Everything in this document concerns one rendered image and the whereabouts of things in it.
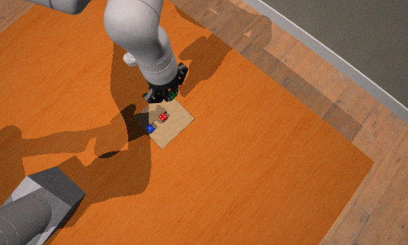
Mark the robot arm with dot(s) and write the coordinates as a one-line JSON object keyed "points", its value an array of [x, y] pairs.
{"points": [[131, 24]]}

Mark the green die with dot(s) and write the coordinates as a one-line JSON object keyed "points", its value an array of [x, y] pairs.
{"points": [[172, 94]]}

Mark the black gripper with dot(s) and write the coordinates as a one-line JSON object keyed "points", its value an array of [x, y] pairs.
{"points": [[153, 97]]}

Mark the tan square mat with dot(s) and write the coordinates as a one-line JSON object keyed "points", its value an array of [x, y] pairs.
{"points": [[178, 119]]}

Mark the blue die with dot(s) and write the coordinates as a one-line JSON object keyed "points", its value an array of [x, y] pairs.
{"points": [[150, 128]]}

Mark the red die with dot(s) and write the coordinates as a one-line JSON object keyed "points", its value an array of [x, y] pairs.
{"points": [[162, 117]]}

